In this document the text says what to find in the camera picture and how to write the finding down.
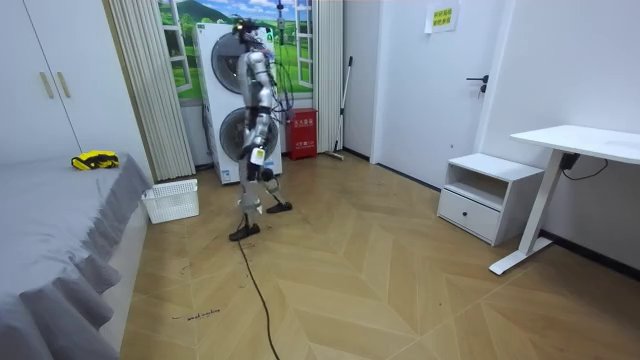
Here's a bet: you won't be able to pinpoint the red metal box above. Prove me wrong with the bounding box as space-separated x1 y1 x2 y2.
285 107 319 162

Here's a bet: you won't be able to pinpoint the robot legs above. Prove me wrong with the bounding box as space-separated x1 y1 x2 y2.
228 106 294 243

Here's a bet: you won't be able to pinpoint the beige pleated curtain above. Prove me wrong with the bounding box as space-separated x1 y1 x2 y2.
311 0 347 154
101 0 197 183

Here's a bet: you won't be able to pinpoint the white washing machine tower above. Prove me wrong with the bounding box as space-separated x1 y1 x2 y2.
192 22 284 186

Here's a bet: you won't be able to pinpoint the robot body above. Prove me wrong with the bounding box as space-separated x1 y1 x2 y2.
231 17 277 114

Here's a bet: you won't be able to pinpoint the white door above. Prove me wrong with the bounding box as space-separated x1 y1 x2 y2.
370 0 507 191

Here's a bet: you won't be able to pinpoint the white laundry basket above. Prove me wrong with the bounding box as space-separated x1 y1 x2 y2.
140 178 201 225

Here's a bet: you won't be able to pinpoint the white bedside cabinet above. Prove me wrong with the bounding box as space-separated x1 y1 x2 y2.
436 152 546 248

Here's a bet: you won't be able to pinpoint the yellow and white door sign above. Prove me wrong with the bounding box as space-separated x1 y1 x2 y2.
423 1 460 36

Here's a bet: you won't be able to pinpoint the yellow and black garment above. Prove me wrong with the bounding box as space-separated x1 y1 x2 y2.
70 149 121 172

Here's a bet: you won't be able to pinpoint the white desk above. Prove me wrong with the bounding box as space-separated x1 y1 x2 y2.
488 124 640 277

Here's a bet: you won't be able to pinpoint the grey bed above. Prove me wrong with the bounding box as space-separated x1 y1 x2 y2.
0 151 154 360

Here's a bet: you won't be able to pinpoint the white wardrobe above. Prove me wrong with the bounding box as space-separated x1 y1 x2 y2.
0 0 153 177

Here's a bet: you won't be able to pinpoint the broom with white handle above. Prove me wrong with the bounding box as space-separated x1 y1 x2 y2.
323 55 355 162

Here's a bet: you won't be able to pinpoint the black floor cable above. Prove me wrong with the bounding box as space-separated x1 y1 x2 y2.
235 214 283 360

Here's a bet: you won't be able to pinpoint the cable bundle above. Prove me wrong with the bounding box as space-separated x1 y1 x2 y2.
268 0 297 124

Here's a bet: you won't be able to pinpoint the black door handle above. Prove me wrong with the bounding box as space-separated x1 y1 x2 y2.
465 74 490 95

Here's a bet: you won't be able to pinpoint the landscape window wall poster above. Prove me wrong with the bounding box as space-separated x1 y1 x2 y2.
156 0 316 101

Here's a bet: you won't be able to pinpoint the black desk control cable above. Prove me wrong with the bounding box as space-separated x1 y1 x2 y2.
558 152 610 182

